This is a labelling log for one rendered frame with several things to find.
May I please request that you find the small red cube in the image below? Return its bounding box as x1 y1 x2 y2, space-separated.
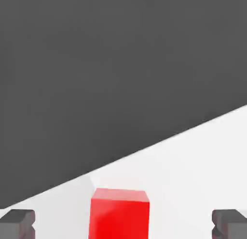
88 187 151 239

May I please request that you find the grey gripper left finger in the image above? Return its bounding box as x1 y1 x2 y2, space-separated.
0 208 36 239

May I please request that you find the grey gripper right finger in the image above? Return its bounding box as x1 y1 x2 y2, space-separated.
211 207 247 239

